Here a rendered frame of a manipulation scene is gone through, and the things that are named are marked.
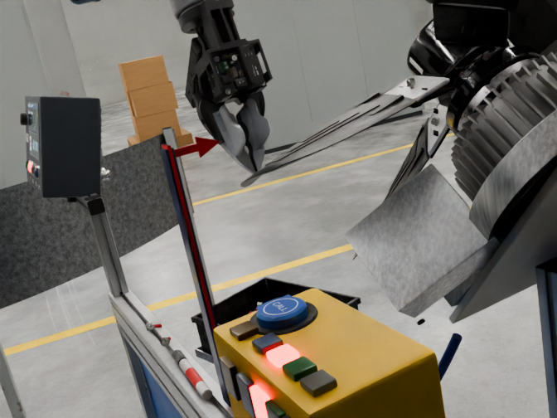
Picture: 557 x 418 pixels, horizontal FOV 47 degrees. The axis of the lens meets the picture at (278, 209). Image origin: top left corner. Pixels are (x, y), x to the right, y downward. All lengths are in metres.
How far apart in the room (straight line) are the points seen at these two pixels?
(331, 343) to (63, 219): 2.05
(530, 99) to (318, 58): 6.29
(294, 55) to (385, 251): 6.16
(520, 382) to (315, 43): 5.22
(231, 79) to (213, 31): 0.06
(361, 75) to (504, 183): 6.52
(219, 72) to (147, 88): 7.94
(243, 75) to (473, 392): 1.72
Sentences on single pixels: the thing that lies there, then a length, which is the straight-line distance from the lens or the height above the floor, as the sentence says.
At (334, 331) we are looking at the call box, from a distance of 0.48.
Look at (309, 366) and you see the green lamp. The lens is 0.43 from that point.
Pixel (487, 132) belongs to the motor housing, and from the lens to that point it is 0.79.
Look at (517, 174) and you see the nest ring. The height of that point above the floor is 1.09.
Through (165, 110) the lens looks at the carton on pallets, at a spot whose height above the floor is 0.51.
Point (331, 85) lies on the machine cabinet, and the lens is 7.09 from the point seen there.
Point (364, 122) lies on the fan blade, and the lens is 0.79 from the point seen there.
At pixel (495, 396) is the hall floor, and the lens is 2.30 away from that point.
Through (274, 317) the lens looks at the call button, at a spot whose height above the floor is 1.08.
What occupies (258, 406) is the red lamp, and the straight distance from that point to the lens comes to 0.46.
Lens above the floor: 1.29
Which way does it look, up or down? 16 degrees down
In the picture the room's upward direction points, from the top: 12 degrees counter-clockwise
